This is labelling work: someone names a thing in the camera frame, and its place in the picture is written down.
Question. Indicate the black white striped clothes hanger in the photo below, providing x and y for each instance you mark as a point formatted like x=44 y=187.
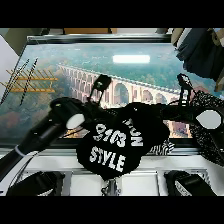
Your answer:
x=29 y=80
x=13 y=81

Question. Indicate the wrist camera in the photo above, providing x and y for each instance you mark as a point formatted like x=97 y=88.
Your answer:
x=183 y=82
x=102 y=82

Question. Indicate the silver frame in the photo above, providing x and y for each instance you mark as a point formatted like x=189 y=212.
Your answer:
x=140 y=183

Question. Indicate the heap of clothes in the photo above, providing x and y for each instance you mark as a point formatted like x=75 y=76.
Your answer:
x=203 y=53

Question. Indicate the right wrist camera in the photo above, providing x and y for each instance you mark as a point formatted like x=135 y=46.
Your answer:
x=183 y=82

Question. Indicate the zebra striped garment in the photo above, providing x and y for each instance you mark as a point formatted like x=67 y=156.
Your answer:
x=162 y=147

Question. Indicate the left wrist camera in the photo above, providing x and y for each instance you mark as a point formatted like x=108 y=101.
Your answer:
x=102 y=82

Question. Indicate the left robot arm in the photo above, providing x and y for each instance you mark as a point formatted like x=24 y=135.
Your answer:
x=43 y=133

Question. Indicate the black printed T-shirt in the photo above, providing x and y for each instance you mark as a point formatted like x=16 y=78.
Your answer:
x=110 y=146

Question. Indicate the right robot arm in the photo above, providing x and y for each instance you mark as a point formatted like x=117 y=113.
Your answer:
x=209 y=119

